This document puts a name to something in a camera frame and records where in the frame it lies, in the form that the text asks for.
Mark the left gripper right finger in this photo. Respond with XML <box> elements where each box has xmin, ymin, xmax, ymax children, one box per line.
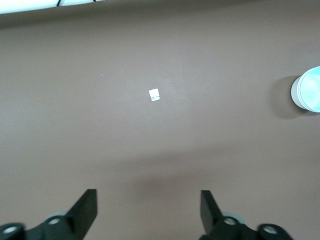
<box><xmin>199</xmin><ymin>189</ymin><xmax>296</xmax><ymax>240</ymax></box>

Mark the brown table cover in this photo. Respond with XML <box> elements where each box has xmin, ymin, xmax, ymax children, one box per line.
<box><xmin>0</xmin><ymin>0</ymin><xmax>320</xmax><ymax>240</ymax></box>

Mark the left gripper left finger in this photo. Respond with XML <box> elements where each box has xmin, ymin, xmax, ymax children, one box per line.
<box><xmin>0</xmin><ymin>189</ymin><xmax>98</xmax><ymax>240</ymax></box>

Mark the white bowl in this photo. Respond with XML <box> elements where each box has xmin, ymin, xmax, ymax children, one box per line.
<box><xmin>290</xmin><ymin>74</ymin><xmax>320</xmax><ymax>115</ymax></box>

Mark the light blue bowl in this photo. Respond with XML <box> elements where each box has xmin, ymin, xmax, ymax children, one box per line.
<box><xmin>298</xmin><ymin>65</ymin><xmax>320</xmax><ymax>113</ymax></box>

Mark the small square sticker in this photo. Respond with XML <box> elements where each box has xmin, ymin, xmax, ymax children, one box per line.
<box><xmin>148</xmin><ymin>88</ymin><xmax>161</xmax><ymax>103</ymax></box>

